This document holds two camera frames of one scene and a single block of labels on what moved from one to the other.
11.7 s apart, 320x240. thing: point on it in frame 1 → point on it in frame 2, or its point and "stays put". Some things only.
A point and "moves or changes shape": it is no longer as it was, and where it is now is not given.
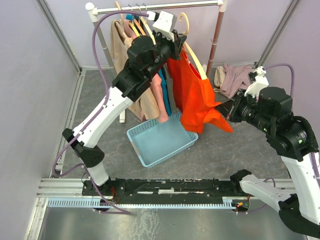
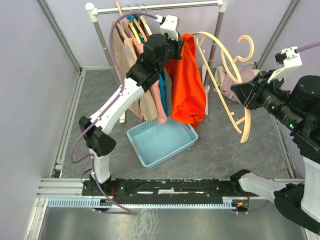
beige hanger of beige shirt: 121,14 stays put
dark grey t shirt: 168,72 → 166,75
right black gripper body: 240,107 → 263,88
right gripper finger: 225,108 → 244,91
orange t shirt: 194,96 moves or changes shape
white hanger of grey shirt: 144,21 stays put
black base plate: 165,191 stays put
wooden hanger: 199,66 → 226,61
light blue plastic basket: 156,142 stays put
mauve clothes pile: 235,78 stays put
